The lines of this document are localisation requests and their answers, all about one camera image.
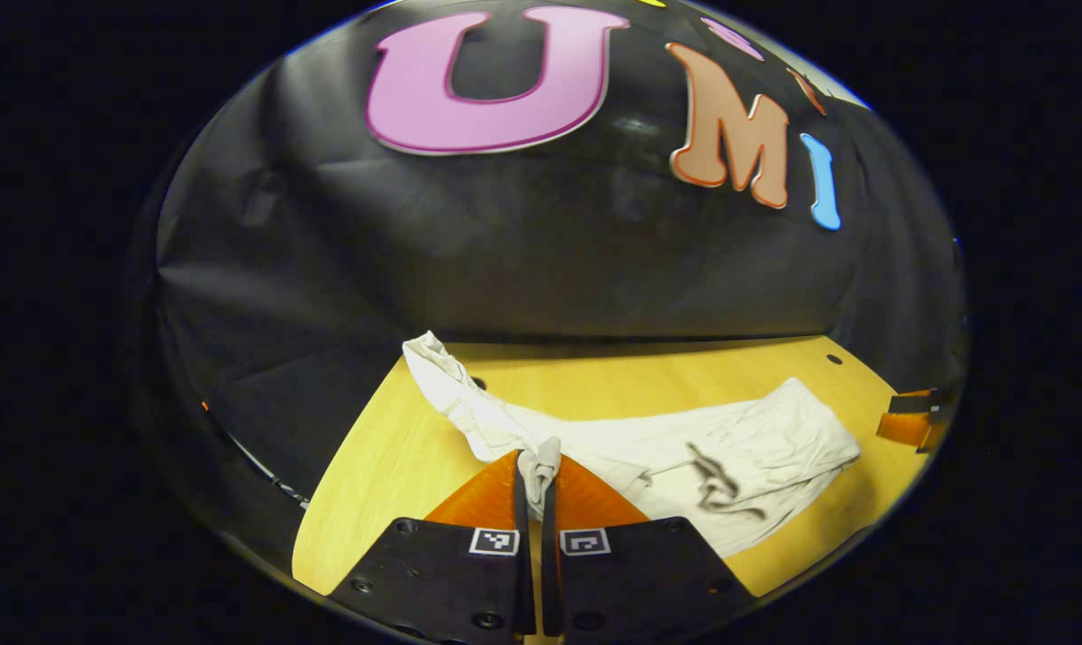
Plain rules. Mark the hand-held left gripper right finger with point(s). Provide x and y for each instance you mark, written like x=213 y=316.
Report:
x=548 y=573

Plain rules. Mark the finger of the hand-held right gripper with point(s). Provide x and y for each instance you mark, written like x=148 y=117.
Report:
x=908 y=428

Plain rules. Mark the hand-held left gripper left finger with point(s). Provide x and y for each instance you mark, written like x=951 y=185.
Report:
x=523 y=573

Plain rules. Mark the white jeans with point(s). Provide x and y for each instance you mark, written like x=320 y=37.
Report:
x=756 y=448

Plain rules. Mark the black backdrop cloth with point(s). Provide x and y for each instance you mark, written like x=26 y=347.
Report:
x=505 y=251

